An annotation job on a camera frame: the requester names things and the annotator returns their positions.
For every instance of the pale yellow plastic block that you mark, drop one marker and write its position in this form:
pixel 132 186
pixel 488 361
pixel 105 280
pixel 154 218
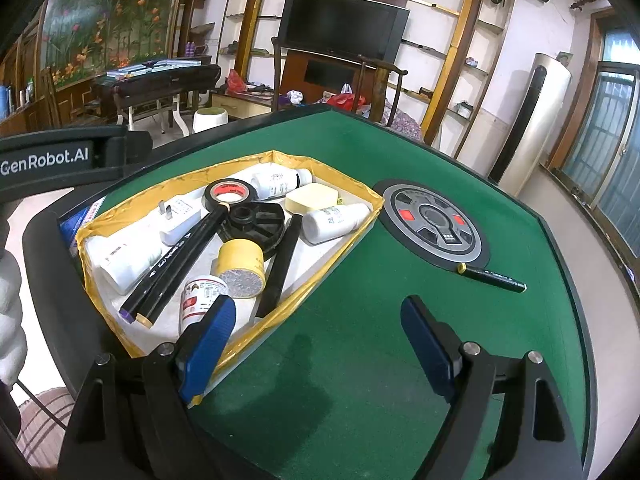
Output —
pixel 310 197

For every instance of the white power adapter plug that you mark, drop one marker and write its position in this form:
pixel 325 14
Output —
pixel 180 220

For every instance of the white bottle with red label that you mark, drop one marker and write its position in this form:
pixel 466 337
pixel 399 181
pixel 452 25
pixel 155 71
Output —
pixel 200 300

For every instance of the black ribbed plastic disc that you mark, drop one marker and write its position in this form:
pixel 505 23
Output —
pixel 260 230

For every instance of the floral cushion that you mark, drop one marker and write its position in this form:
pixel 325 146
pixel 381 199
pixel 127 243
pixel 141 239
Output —
pixel 405 124

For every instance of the dark wooden desk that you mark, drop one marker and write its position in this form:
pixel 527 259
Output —
pixel 160 81

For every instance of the person's left hand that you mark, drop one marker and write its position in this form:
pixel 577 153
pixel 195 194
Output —
pixel 10 320

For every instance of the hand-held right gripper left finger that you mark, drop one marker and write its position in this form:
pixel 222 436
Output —
pixel 210 345

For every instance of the black flat television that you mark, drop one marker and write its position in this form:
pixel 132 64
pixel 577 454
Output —
pixel 345 25

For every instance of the white plastic bottle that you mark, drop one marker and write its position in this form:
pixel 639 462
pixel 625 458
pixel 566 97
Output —
pixel 335 221
pixel 277 181

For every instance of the stack of books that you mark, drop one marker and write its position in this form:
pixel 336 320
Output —
pixel 150 66

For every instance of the red plastic bag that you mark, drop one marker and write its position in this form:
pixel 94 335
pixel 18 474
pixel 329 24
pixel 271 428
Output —
pixel 345 100
pixel 236 81

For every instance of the dark wooden chair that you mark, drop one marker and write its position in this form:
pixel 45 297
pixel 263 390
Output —
pixel 380 66

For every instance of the white bottle with square code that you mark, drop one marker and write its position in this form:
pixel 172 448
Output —
pixel 120 262

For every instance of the black electrical tape roll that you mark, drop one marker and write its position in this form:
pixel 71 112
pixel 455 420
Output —
pixel 247 202

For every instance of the striped cloth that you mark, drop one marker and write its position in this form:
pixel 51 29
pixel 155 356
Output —
pixel 45 437

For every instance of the yellow-edged cardboard tray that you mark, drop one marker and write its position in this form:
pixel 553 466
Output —
pixel 320 255

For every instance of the round grey table control panel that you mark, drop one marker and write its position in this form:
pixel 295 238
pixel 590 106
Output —
pixel 430 220

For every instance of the metal-framed window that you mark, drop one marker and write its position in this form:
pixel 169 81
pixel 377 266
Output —
pixel 607 125

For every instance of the low wooden cabinet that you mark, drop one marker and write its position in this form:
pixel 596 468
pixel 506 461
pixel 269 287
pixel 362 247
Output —
pixel 245 105

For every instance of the black marker pen yellow end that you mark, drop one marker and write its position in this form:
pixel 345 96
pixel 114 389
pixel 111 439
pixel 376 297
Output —
pixel 495 277

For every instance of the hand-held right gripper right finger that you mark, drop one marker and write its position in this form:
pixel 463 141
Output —
pixel 430 350

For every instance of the wooden wall shelf unit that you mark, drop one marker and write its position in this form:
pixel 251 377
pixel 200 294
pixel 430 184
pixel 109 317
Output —
pixel 464 20

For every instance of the yellow lidded jar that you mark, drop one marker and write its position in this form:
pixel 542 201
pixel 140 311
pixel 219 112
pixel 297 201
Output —
pixel 240 257

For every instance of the tall standing air conditioner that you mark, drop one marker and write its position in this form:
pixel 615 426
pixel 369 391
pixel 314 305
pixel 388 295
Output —
pixel 537 125

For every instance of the floral wall painting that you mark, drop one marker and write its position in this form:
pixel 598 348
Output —
pixel 110 15

